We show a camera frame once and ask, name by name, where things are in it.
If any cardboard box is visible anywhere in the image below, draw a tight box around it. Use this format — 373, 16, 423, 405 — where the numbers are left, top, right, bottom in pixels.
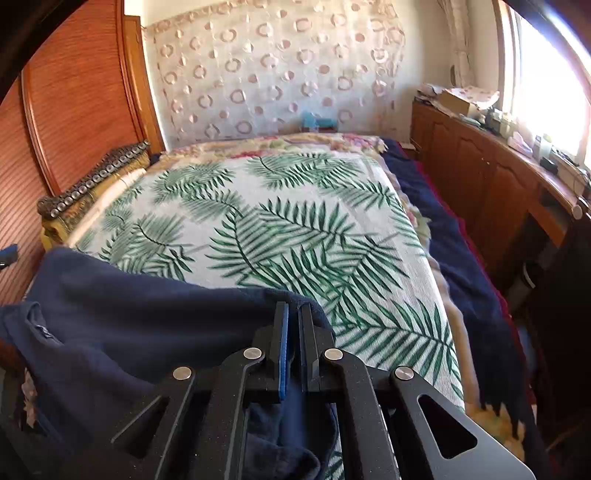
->
436, 89, 481, 119

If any window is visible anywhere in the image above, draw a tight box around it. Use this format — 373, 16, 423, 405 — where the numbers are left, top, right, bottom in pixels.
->
492, 0, 591, 163

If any floral blanket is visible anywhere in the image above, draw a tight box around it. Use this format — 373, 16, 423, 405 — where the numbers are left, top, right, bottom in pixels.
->
18, 133, 529, 462

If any leaf-print bed sheet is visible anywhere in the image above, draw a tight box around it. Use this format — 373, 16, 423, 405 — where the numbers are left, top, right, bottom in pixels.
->
69, 152, 465, 480

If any wooden cabinet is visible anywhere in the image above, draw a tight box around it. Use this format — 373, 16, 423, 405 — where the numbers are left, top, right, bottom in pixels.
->
410, 99, 591, 289

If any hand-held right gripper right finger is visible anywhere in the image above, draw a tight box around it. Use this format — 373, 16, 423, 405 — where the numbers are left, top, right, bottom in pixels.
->
299, 305, 537, 480

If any navy blanket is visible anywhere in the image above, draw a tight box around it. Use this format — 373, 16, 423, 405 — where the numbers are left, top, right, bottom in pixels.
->
383, 138, 551, 480

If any blue box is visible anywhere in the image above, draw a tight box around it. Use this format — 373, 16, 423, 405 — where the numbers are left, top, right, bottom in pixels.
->
300, 111, 338, 134

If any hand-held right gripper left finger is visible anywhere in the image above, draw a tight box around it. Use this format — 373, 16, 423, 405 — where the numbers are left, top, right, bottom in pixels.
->
60, 302, 291, 480

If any dark circle-patterned cloth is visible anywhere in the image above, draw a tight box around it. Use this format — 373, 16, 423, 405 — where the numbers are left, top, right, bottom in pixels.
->
37, 141, 151, 220

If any circle-patterned wall cloth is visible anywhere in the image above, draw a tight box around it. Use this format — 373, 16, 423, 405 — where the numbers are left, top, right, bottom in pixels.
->
142, 0, 408, 151

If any wooden headboard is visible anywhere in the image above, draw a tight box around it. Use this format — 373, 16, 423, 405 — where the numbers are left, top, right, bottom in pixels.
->
0, 0, 167, 306

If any navy printed t-shirt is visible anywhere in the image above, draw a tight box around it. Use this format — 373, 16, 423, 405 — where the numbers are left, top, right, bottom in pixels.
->
0, 247, 346, 480

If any mustard yellow cloth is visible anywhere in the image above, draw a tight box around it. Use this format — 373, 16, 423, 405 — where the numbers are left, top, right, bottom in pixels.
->
39, 216, 75, 252

